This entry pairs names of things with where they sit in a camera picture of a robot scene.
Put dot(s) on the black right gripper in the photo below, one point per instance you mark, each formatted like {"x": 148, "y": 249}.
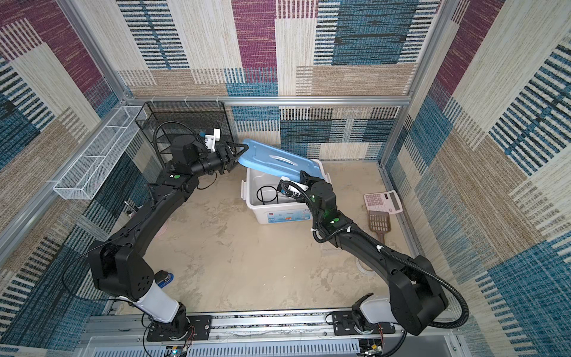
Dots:
{"x": 308, "y": 181}

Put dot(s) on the white mesh wall basket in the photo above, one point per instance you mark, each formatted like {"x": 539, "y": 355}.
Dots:
{"x": 92, "y": 167}

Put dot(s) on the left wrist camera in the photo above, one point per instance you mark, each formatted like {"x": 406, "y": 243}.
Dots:
{"x": 211, "y": 140}

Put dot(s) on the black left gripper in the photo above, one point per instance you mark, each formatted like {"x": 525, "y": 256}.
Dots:
{"x": 226, "y": 158}

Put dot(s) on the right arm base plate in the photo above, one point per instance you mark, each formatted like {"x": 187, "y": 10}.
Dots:
{"x": 352, "y": 323}

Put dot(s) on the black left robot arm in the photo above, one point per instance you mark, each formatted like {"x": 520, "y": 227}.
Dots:
{"x": 118, "y": 266}

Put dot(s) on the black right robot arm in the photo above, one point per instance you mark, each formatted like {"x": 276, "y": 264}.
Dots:
{"x": 419, "y": 298}

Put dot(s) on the brown slotted scoop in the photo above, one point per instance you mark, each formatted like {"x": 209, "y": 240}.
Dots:
{"x": 379, "y": 222}

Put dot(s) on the blue plastic box lid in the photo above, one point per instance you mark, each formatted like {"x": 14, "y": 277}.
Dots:
{"x": 277, "y": 162}

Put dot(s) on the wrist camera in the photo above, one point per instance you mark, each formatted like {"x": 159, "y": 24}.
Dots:
{"x": 211, "y": 140}
{"x": 290, "y": 188}

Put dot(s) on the aluminium front rail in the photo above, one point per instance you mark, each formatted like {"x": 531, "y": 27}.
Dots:
{"x": 290, "y": 332}

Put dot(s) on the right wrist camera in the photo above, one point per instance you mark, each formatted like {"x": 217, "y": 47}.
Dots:
{"x": 290, "y": 188}

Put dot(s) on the black wire shelf rack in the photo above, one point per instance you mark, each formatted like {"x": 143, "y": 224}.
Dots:
{"x": 163, "y": 121}

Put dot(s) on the white plastic storage box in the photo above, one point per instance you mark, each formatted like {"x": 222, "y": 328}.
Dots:
{"x": 269, "y": 206}

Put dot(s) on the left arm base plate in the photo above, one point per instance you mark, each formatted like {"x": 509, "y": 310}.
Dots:
{"x": 191, "y": 328}

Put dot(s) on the pink calculator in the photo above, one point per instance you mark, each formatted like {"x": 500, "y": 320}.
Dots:
{"x": 383, "y": 202}

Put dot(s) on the blue black device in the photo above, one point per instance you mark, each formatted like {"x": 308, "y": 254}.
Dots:
{"x": 163, "y": 278}

